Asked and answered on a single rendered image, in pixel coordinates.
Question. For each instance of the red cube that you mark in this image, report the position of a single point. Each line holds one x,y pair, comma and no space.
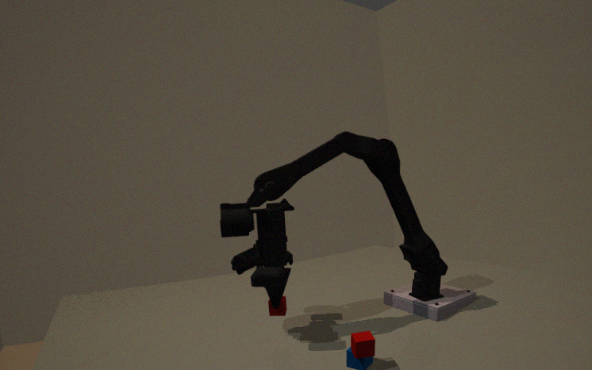
363,344
281,311

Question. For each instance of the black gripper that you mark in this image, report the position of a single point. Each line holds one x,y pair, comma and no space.
273,276

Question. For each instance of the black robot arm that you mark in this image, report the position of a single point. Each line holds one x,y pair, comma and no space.
381,157

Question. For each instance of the blue cube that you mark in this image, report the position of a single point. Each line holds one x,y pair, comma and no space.
359,363

